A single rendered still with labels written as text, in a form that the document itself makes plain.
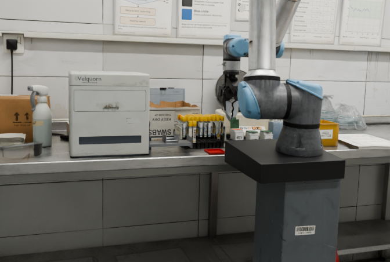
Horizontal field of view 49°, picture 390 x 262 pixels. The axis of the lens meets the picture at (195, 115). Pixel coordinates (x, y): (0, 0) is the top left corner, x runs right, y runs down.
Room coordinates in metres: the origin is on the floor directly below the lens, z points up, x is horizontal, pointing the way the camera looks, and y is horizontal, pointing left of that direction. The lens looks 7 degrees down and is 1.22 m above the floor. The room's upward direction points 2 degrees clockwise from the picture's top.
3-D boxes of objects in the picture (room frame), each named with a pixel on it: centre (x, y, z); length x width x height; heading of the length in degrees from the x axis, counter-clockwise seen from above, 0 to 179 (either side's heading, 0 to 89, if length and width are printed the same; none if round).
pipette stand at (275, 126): (1.84, -0.37, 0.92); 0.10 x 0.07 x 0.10; 114
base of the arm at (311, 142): (1.37, -0.34, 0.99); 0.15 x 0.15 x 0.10
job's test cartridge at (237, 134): (1.73, -0.18, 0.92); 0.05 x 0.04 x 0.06; 19
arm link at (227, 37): (1.81, -0.15, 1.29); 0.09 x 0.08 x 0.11; 8
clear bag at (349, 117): (2.41, -0.87, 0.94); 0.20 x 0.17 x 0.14; 89
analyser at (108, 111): (1.63, 0.33, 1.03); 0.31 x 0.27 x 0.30; 107
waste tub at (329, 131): (1.86, -0.54, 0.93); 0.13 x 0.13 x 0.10; 15
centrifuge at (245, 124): (2.05, -0.23, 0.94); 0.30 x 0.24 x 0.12; 8
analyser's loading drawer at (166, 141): (1.60, 0.11, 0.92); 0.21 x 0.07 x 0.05; 107
